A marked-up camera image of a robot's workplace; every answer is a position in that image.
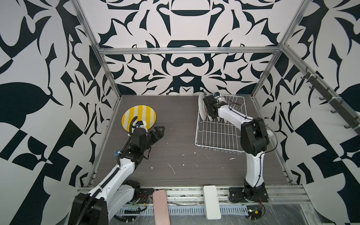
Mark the yellow white striped plate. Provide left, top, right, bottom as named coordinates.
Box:
left=121, top=105, right=157, bottom=132

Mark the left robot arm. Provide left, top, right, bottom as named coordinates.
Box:
left=68, top=126, right=165, bottom=225

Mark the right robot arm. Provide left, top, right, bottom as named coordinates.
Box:
left=198, top=93, right=273, bottom=188

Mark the white plate leftmost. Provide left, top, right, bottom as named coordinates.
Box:
left=198, top=93, right=208, bottom=121

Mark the pink flat bar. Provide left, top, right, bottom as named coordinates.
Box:
left=152, top=189, right=171, bottom=225

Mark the white flat block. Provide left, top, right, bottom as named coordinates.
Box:
left=202, top=185, right=221, bottom=220

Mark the small circuit board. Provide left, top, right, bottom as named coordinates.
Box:
left=246, top=203, right=266, bottom=221

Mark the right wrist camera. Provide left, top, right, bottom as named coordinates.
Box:
left=213, top=92, right=226, bottom=102

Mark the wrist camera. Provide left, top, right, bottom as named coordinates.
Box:
left=133, top=121, right=148, bottom=132
left=213, top=92, right=226, bottom=102

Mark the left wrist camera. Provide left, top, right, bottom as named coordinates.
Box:
left=133, top=121, right=148, bottom=132

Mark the white wire dish rack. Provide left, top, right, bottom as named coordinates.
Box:
left=195, top=112, right=244, bottom=154

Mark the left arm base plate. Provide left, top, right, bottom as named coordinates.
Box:
left=130, top=187, right=155, bottom=204

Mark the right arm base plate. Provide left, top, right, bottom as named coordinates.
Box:
left=229, top=186, right=269, bottom=203

